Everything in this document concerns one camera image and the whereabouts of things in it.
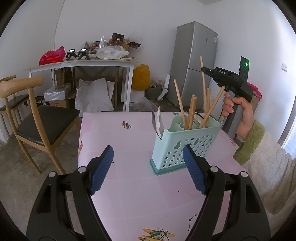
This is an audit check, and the wooden chopstick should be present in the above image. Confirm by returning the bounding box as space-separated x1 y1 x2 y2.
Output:
174 79 187 130
205 88 211 128
198 86 225 128
187 94 197 130

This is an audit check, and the white fleece right forearm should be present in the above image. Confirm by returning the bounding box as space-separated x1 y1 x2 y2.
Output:
233 121 295 235

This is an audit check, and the person right hand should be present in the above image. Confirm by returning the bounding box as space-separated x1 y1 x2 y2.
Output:
222 92 254 141

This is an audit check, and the silver refrigerator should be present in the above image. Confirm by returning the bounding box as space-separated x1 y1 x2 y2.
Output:
166 22 218 109

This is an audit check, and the wooden chair black seat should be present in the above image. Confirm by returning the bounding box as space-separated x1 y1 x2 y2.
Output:
1 76 80 174

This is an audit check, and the yellow plastic bag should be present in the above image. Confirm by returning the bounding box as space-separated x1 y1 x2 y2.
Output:
132 64 151 91

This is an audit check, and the mint green utensil basket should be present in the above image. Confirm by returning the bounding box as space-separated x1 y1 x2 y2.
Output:
150 115 222 175

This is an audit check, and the white metal side table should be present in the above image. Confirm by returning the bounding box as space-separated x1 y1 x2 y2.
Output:
25 59 138 112

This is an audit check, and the white plastic bag on table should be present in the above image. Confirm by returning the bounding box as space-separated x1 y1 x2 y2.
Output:
96 46 129 60

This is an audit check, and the grey box under table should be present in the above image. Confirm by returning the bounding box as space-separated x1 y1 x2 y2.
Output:
44 85 71 101

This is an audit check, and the large white sack under table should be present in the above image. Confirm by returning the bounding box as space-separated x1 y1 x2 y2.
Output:
75 78 115 117

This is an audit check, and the red plastic bag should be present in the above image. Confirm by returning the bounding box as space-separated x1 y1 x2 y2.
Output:
39 46 66 66

